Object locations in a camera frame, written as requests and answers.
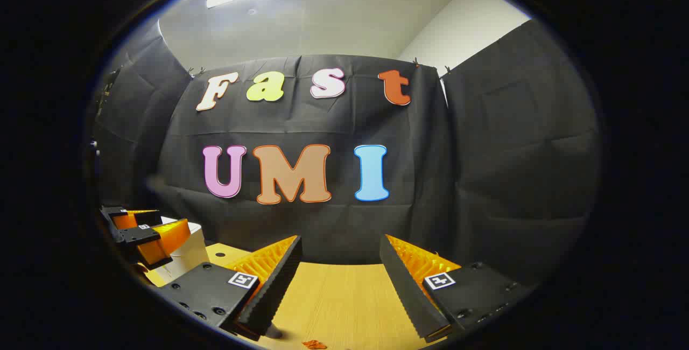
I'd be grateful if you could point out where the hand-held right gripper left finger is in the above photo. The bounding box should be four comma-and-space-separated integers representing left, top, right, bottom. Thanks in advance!
159, 234, 303, 340

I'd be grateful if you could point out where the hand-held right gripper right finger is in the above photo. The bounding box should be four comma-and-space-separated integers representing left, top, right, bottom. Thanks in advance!
379, 234, 540, 344

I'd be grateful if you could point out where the white desktop garbage bin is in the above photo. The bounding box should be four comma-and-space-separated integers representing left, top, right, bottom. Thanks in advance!
153, 226, 212, 288

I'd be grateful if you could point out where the wooden desktop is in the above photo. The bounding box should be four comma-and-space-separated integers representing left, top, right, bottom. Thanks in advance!
143, 242, 453, 350

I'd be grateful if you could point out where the black backdrop cloth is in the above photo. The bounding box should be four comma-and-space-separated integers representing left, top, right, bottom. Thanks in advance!
89, 19, 601, 286

